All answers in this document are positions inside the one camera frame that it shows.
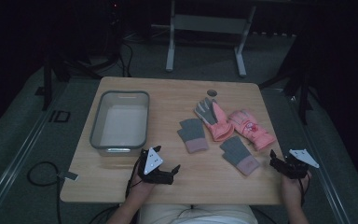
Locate right hand-held gripper black cable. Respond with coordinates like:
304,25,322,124
297,176,311,208

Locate aluminium floor rail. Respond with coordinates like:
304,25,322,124
0,78,73,222
287,92,352,224

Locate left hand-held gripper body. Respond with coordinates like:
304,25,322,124
136,147,175,186

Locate black metal stand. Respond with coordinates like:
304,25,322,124
41,54,104,112
258,60,314,126

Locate small grey tag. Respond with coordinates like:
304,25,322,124
57,171,79,182

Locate grey knit glove pink cuff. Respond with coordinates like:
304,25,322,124
176,118,210,154
219,135,261,176

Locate clear plastic bin grey rim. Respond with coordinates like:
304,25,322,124
89,90,151,157

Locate white metal desk frame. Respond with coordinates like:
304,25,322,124
165,0,257,78

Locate hand-held gripper black cable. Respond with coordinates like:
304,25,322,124
88,152,145,224
297,176,311,208

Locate person's left hand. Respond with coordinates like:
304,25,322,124
126,177,157,203

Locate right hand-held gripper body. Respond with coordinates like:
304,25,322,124
279,148,321,180

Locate black cables on floor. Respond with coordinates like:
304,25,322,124
117,39,135,78

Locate black floor cable loop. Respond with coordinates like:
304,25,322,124
26,161,63,224

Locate person's right hand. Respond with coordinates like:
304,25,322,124
280,172,312,208

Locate pink padded winter glove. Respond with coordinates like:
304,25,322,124
193,97,236,143
227,109,277,152

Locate left hand-held gripper black cable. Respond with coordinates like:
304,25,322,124
88,152,145,224

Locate person's beige trousers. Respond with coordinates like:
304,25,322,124
137,203,259,224

